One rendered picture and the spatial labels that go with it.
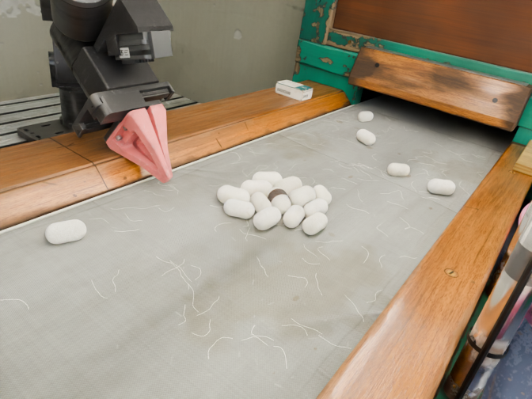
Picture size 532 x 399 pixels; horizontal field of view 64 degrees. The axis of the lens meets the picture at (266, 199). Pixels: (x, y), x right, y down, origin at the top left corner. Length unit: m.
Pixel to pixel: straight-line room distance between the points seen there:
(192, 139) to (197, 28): 1.72
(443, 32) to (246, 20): 1.32
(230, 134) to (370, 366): 0.41
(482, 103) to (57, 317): 0.68
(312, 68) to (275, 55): 1.03
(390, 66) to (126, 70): 0.51
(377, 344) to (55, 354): 0.21
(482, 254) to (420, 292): 0.10
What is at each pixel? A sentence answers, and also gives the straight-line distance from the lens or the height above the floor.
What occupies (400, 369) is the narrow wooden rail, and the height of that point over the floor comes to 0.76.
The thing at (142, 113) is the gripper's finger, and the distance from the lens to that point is 0.47.
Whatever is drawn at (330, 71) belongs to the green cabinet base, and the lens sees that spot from 0.95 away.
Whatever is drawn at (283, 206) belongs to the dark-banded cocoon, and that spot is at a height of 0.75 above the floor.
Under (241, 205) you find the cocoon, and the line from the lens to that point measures 0.44.
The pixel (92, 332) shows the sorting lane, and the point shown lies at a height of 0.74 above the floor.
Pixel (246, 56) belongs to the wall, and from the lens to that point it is 2.08.
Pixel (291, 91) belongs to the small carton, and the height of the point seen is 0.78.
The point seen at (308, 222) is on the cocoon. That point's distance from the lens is 0.43.
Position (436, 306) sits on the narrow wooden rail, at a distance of 0.36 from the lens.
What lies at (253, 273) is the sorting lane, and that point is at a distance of 0.38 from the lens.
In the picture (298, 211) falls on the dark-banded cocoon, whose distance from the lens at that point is 0.44.
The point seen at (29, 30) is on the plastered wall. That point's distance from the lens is 2.59.
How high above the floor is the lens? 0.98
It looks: 29 degrees down
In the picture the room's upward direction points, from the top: 9 degrees clockwise
